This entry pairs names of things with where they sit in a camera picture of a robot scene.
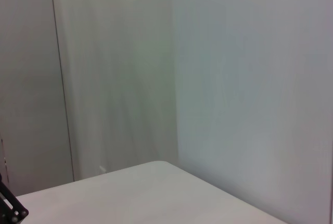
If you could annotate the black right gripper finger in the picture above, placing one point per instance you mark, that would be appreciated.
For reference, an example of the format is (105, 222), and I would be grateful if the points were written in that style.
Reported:
(10, 205)

